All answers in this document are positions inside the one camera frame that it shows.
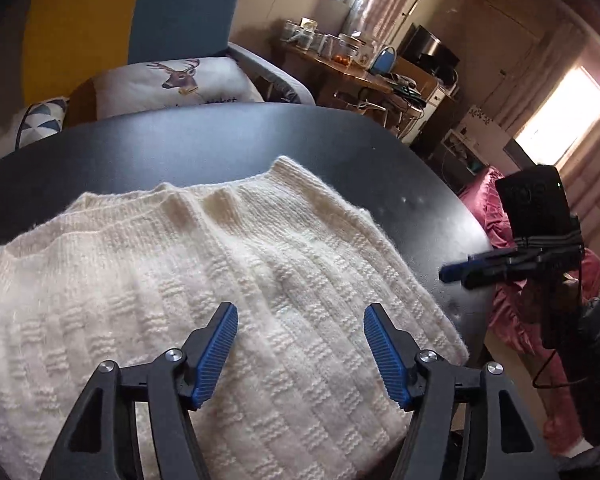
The row of glass jars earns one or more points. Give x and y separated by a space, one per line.
325 42

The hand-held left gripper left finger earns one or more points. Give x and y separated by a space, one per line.
215 355

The wooden desk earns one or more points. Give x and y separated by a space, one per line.
340 72

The black monitor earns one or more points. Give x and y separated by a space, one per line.
427 47

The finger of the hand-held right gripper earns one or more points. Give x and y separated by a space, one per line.
452 272
482 279

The white cabinet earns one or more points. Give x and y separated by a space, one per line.
437 102

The white knit sweater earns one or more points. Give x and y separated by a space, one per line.
180 260

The pink ruffled bedspread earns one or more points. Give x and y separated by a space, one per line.
485 210

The white deer print pillow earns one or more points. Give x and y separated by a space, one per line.
130 90

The bright window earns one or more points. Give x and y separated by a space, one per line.
565 115

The blue triangle pattern pillow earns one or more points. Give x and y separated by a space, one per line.
42 120

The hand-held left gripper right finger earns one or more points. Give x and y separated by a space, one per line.
387 355

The pink patterned curtain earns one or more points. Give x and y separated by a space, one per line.
380 5

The person's right forearm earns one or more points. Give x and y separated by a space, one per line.
597 360

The white low shelf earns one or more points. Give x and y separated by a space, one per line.
462 152

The yellow blue grey sofa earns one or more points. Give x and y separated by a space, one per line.
80 35

